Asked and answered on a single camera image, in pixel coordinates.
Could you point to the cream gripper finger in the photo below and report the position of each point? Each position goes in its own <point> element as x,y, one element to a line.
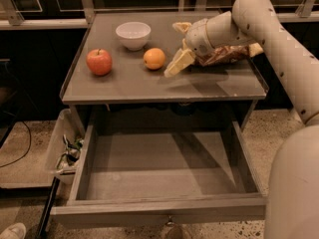
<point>181,60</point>
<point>181,27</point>

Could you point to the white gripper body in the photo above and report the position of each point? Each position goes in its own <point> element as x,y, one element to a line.
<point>197,37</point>

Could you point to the orange fruit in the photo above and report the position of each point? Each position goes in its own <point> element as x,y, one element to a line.
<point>154,58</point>

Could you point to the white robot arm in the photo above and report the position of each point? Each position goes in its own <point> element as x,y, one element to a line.
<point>292,208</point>

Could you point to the grey cabinet with top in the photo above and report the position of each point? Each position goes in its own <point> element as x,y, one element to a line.
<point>130,82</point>

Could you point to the open grey top drawer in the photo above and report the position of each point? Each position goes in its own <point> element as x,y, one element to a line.
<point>133,178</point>

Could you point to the brown chip bag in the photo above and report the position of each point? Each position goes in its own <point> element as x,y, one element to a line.
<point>229,55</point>

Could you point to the white bowl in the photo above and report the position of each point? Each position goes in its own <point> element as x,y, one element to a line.
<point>134,35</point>

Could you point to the red apple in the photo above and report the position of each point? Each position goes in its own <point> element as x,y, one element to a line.
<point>99,62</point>

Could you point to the white shoe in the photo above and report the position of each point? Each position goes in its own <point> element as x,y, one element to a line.
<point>14,231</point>

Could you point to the drawer handle knob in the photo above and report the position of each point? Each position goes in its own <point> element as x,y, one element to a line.
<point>169,222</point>

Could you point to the metal railing frame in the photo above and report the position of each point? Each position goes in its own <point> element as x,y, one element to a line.
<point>99,7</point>

